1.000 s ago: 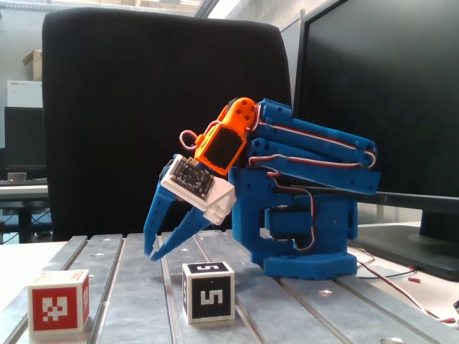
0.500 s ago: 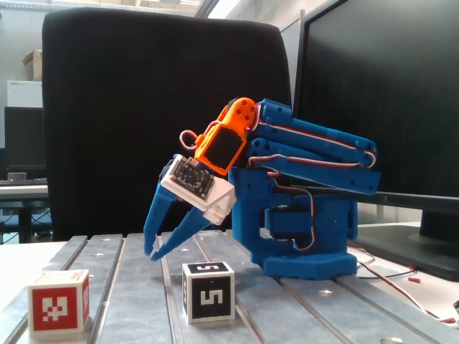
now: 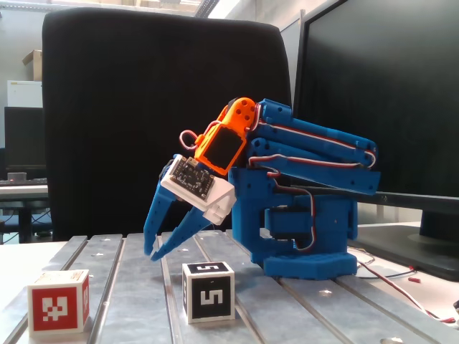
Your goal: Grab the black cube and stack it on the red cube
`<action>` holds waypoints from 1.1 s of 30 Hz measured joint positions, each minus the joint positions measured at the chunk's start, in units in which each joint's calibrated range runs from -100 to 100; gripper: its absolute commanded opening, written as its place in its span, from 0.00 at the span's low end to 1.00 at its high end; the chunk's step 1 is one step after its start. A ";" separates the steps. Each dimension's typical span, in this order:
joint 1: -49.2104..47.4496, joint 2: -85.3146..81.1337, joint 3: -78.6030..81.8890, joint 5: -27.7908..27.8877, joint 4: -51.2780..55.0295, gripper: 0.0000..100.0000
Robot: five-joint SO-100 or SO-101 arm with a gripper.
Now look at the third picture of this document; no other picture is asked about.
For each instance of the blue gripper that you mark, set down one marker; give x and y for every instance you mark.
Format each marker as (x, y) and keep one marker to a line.
(160, 205)

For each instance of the black marker cube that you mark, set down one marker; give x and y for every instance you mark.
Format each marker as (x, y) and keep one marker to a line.
(209, 297)

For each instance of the blue and orange robot arm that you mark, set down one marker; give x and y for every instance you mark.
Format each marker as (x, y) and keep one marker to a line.
(305, 229)

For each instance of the red marker cube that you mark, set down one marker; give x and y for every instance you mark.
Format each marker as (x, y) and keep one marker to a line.
(54, 308)

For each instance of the black office chair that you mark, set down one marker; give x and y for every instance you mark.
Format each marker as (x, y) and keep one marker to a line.
(143, 107)

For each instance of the black keyboard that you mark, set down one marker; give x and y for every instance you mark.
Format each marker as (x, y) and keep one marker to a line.
(25, 181)

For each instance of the grey background desk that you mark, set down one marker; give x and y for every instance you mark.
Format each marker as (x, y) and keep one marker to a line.
(21, 191)

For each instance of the white cabinet box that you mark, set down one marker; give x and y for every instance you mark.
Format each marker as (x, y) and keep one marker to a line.
(25, 94)

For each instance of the cardboard box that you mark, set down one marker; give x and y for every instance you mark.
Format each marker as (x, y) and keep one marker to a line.
(35, 64)

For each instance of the black Dell monitor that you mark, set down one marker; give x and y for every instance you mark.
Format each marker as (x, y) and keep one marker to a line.
(376, 89)

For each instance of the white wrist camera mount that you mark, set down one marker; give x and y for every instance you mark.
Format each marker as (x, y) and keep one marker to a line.
(218, 200)

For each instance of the aluminium slotted base plate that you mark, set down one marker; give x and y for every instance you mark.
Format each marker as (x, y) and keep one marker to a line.
(136, 304)

